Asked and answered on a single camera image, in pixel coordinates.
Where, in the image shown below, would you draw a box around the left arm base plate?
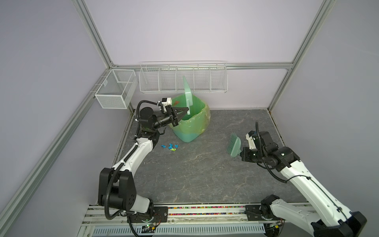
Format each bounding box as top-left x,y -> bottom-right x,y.
129,206 -> 168,223

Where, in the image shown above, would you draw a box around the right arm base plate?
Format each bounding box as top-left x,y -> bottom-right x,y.
244,204 -> 274,221

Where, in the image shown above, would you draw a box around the mint green dustpan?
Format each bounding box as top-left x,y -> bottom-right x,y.
183,76 -> 193,115

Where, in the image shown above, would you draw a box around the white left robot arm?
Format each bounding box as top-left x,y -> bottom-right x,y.
98,98 -> 189,220

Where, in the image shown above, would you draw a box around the blue green scraps near bin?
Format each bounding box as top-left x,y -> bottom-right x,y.
161,143 -> 179,151

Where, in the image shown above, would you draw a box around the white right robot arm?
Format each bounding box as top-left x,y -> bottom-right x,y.
238,123 -> 367,237

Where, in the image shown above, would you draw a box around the green lined trash bin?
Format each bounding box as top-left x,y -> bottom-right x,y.
169,95 -> 211,143

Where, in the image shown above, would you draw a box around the mint green hand brush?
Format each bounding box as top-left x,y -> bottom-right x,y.
227,133 -> 242,158

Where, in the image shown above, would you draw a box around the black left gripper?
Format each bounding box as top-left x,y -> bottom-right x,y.
152,106 -> 189,130

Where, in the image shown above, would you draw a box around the small white mesh basket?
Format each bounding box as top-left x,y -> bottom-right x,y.
95,69 -> 138,110

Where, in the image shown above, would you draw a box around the long white wire basket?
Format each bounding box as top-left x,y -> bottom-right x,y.
139,61 -> 229,93

